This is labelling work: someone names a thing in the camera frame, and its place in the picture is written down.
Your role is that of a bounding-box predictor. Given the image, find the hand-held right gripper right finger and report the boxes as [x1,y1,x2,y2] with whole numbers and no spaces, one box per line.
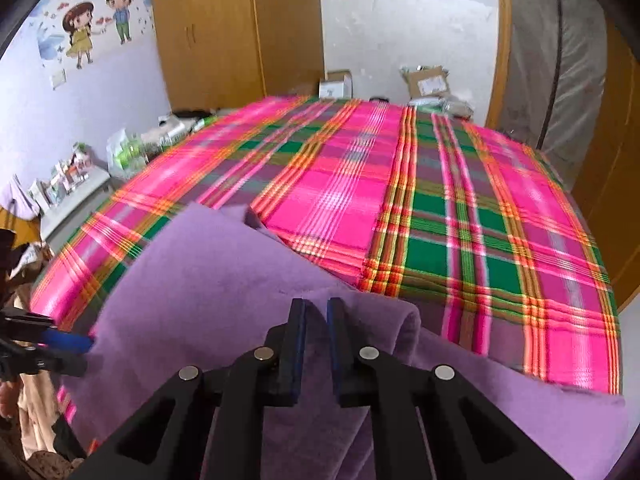
[326,298,576,480]

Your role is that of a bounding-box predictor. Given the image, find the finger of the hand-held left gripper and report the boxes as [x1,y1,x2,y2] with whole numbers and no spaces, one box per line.
[0,310,96,356]
[0,346,88,382]

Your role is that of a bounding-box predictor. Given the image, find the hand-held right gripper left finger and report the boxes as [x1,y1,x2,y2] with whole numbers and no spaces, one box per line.
[70,298,307,480]

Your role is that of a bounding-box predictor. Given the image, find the purple fleece pants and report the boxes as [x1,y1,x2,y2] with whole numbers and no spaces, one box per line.
[60,202,631,480]

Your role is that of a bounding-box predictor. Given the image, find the person's left hand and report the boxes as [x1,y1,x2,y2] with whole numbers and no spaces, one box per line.
[0,381,21,421]

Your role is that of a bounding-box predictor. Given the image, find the white cabinet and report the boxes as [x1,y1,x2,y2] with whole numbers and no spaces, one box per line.
[30,167,113,241]

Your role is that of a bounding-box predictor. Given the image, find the lilac hanging cloth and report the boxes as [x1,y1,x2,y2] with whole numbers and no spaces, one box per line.
[0,175,36,218]

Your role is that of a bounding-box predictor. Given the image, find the pink green plaid blanket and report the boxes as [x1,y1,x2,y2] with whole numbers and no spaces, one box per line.
[30,96,622,396]

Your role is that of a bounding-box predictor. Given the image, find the group of small cosmetic boxes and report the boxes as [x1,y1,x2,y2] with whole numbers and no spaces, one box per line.
[30,142,93,211]

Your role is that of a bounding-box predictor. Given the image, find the plastic bag of green packets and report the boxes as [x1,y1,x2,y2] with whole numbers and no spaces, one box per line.
[107,130,151,176]

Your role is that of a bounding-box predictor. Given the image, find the white cardboard box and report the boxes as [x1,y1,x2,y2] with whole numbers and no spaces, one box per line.
[320,70,353,98]

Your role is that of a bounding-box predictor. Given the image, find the grey plastic parcel bag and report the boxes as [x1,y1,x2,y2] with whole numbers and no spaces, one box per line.
[410,95,473,118]

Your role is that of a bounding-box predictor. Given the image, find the brown cardboard box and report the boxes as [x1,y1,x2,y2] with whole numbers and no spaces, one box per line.
[402,65,451,101]

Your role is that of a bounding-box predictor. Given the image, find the wooden wardrobe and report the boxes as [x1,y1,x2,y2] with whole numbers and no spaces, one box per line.
[150,0,326,113]

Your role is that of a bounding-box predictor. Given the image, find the wooden door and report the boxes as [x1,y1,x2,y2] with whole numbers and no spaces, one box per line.
[572,25,640,311]

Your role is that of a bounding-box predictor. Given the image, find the clear plastic door curtain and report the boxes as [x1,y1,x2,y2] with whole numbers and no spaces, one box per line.
[505,0,608,191]

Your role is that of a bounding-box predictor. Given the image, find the cartoon couple wall sticker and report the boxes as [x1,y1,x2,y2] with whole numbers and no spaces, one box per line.
[27,0,153,91]

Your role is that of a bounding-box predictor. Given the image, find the wooden door frame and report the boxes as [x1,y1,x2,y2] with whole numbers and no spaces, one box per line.
[487,0,512,128]

